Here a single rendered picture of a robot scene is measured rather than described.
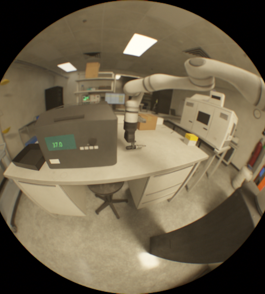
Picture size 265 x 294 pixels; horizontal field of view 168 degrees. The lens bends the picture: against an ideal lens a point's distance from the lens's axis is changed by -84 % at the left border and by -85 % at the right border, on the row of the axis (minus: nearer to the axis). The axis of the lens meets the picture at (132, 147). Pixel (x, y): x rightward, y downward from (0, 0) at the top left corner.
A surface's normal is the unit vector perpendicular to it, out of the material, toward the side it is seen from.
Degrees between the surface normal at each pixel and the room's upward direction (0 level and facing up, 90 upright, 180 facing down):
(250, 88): 114
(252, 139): 90
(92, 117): 51
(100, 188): 0
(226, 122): 90
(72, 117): 90
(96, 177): 0
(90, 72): 90
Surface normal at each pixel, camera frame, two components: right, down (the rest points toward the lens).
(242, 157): -0.95, 0.07
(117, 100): 0.29, 0.45
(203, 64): -0.73, 0.01
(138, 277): 0.10, -0.86
